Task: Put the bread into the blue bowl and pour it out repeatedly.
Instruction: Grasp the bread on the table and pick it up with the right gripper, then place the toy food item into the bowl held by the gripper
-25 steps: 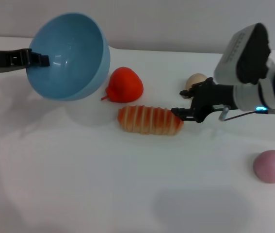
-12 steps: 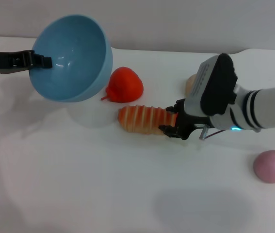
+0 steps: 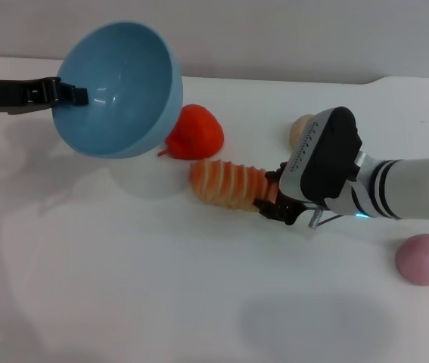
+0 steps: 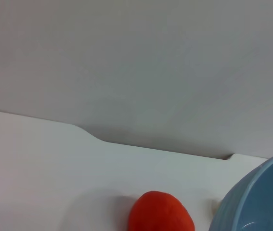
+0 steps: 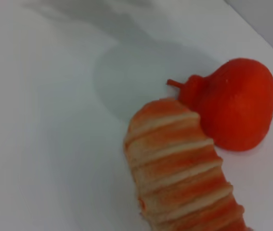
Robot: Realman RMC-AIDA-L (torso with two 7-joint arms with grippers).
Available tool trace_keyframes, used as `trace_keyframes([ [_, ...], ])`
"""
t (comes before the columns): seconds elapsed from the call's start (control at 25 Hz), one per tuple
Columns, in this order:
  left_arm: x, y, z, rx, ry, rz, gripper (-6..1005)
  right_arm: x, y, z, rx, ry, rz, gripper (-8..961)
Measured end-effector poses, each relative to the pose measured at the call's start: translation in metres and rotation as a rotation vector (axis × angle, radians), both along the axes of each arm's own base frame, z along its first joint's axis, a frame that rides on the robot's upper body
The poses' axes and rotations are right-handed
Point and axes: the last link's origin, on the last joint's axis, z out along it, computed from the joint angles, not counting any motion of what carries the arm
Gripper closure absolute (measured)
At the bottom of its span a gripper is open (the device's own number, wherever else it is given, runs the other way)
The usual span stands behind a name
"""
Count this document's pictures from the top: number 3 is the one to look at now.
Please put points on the beige round bun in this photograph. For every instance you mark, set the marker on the beige round bun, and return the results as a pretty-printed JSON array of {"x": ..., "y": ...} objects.
[{"x": 298, "y": 130}]

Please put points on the orange striped bread loaf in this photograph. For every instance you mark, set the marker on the orange striped bread loaf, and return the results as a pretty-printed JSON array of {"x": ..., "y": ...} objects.
[{"x": 229, "y": 183}]

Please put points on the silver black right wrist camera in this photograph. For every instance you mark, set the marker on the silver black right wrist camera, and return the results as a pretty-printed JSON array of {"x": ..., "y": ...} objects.
[{"x": 324, "y": 159}]

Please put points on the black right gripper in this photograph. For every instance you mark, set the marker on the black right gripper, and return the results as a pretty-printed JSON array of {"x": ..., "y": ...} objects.
[{"x": 293, "y": 207}]

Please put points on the red toy fruit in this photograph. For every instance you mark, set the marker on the red toy fruit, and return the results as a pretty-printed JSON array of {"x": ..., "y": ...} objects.
[{"x": 199, "y": 132}]

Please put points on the blue bowl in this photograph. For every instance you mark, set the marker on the blue bowl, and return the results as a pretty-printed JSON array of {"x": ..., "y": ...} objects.
[{"x": 123, "y": 94}]

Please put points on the pink toy peach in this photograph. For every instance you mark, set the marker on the pink toy peach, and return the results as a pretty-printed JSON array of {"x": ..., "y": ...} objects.
[{"x": 420, "y": 261}]

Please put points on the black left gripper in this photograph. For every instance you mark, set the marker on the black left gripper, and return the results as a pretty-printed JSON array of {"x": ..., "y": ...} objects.
[{"x": 13, "y": 96}]

